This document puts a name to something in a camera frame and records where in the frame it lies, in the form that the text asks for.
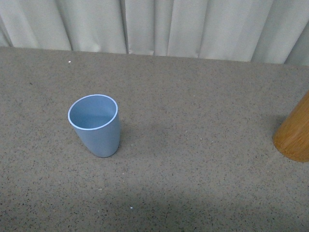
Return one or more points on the blue plastic cup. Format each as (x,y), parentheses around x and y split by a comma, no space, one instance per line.
(95,119)

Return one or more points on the bamboo chopstick holder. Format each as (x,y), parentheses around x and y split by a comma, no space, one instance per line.
(292,137)

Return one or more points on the white pleated curtain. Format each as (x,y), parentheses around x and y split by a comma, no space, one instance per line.
(271,31)

